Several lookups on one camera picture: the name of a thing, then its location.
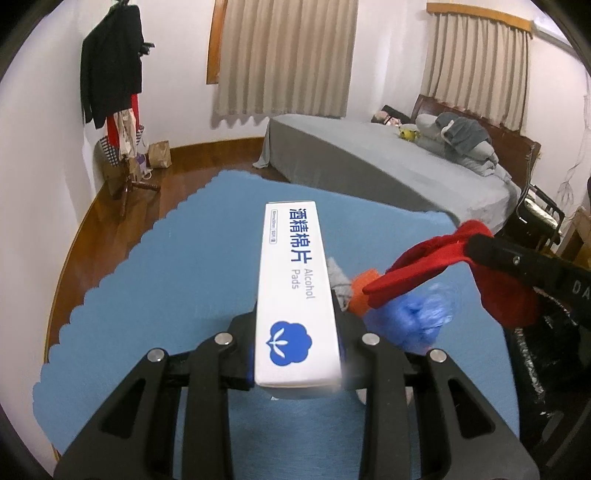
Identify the light patterned cloth bag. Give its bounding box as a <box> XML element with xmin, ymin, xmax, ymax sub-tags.
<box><xmin>113</xmin><ymin>108</ymin><xmax>144</xmax><ymax>160</ymax></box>

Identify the blue crumpled cloth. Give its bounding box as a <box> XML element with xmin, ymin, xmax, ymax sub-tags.
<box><xmin>369</xmin><ymin>282</ymin><xmax>465</xmax><ymax>355</ymax></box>

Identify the wooden wardrobe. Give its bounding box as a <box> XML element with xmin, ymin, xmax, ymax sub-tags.
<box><xmin>554</xmin><ymin>203</ymin><xmax>591</xmax><ymax>273</ymax></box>

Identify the bed with grey sheet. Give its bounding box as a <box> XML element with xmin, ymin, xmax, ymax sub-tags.
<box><xmin>253</xmin><ymin>113</ymin><xmax>522</xmax><ymax>234</ymax></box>

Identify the grey cloth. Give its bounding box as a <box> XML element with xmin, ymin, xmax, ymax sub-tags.
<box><xmin>325</xmin><ymin>257</ymin><xmax>354</xmax><ymax>310</ymax></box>

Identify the red cloth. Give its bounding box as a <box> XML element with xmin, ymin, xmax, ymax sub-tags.
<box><xmin>362</xmin><ymin>220</ymin><xmax>541</xmax><ymax>328</ymax></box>

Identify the blue scalloped table mat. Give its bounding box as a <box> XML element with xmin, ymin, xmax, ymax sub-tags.
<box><xmin>32</xmin><ymin>170</ymin><xmax>520</xmax><ymax>480</ymax></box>

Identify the black jacket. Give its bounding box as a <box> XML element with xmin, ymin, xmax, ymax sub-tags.
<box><xmin>80</xmin><ymin>4</ymin><xmax>145</xmax><ymax>130</ymax></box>

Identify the white box with blue print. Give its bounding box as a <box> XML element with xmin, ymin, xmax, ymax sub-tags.
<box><xmin>254</xmin><ymin>200</ymin><xmax>345</xmax><ymax>401</ymax></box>

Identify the trash bin with black bag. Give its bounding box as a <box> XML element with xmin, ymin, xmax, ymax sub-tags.
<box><xmin>505</xmin><ymin>291</ymin><xmax>591</xmax><ymax>467</ymax></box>

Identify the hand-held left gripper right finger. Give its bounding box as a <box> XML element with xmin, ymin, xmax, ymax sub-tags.
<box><xmin>332</xmin><ymin>309</ymin><xmax>541</xmax><ymax>480</ymax></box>

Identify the checked bag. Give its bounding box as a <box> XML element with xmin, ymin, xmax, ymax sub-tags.
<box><xmin>95</xmin><ymin>138</ymin><xmax>123</xmax><ymax>185</ymax></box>

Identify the wooden window frame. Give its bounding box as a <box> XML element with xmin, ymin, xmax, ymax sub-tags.
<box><xmin>206</xmin><ymin>0</ymin><xmax>229</xmax><ymax>85</ymax></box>

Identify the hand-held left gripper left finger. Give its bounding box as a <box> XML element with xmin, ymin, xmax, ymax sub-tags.
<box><xmin>54</xmin><ymin>302</ymin><xmax>257</xmax><ymax>480</ymax></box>

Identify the brown paper bag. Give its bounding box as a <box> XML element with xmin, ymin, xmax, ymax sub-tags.
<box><xmin>147</xmin><ymin>141</ymin><xmax>173</xmax><ymax>169</ymax></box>

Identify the dark grey garment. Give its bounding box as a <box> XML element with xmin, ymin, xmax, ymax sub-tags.
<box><xmin>436</xmin><ymin>111</ymin><xmax>492</xmax><ymax>153</ymax></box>

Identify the orange knitted cloth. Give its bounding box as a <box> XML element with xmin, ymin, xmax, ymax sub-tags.
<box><xmin>348</xmin><ymin>270</ymin><xmax>382</xmax><ymax>319</ymax></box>

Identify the dark wooden headboard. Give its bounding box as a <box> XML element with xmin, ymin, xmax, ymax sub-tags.
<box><xmin>411</xmin><ymin>93</ymin><xmax>542</xmax><ymax>190</ymax></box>

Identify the black metal chair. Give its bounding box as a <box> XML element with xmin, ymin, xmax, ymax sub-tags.
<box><xmin>505</xmin><ymin>185</ymin><xmax>566</xmax><ymax>252</ymax></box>

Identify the wooden coat rack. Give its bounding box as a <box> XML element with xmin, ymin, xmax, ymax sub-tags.
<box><xmin>104</xmin><ymin>0</ymin><xmax>161</xmax><ymax>217</ymax></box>

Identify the folded grey duvet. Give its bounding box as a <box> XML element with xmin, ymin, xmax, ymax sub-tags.
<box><xmin>414</xmin><ymin>113</ymin><xmax>512</xmax><ymax>182</ymax></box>

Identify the wide beige curtain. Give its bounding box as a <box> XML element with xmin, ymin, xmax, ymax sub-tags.
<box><xmin>216</xmin><ymin>0</ymin><xmax>360</xmax><ymax>125</ymax></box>

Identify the red garment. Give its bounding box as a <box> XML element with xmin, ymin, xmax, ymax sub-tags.
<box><xmin>106</xmin><ymin>92</ymin><xmax>141</xmax><ymax>148</ymax></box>

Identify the white air conditioner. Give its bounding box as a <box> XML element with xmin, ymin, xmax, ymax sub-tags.
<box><xmin>531</xmin><ymin>18</ymin><xmax>578</xmax><ymax>51</ymax></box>

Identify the narrow beige curtain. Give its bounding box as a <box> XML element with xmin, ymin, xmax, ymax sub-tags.
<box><xmin>420</xmin><ymin>11</ymin><xmax>531</xmax><ymax>136</ymax></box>

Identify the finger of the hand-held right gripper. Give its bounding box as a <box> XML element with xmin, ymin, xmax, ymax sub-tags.
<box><xmin>464</xmin><ymin>233</ymin><xmax>556</xmax><ymax>290</ymax></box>

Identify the short wooden curtain pelmet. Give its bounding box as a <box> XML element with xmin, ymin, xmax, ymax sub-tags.
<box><xmin>426</xmin><ymin>2</ymin><xmax>534</xmax><ymax>34</ymax></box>

